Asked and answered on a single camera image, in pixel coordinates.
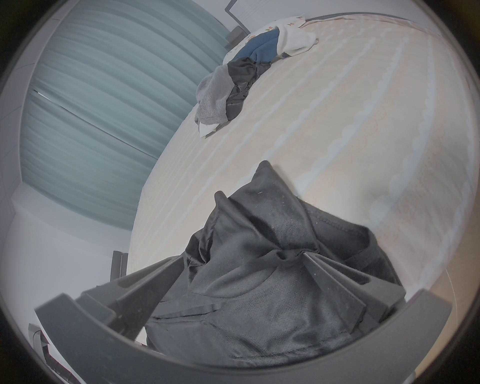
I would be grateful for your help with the black T-shirt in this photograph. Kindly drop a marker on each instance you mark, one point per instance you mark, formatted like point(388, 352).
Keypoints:
point(262, 300)

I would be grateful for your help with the black chest of drawers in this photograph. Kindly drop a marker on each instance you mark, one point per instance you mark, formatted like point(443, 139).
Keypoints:
point(119, 266)

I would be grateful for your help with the bed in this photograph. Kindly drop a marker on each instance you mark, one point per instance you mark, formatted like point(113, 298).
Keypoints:
point(337, 131)

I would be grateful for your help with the grey bedside table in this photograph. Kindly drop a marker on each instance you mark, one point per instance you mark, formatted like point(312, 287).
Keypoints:
point(237, 36)

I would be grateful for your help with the pile of clothes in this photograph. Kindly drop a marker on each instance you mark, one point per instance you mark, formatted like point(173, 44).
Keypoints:
point(232, 86)

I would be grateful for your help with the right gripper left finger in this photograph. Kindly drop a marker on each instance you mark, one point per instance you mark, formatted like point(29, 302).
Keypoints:
point(142, 296)

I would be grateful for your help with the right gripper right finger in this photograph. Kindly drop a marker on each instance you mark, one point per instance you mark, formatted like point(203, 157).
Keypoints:
point(345, 288)

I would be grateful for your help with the blue-green curtain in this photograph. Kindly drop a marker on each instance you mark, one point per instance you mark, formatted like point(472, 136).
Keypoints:
point(112, 93)

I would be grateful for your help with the white printed pillow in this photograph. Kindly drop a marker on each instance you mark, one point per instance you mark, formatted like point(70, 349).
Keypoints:
point(268, 27)

